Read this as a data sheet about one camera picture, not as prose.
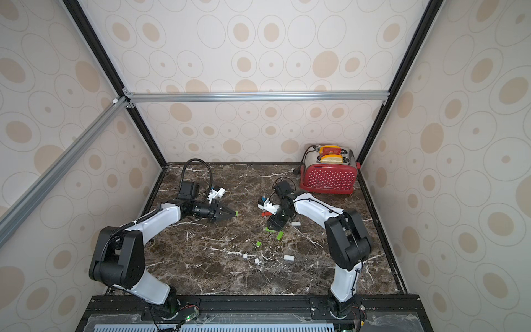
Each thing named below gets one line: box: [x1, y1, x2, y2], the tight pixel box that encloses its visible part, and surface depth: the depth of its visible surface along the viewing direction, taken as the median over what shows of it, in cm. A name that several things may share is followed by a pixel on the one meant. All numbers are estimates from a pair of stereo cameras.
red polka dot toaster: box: [299, 144, 361, 196], surface depth 99 cm
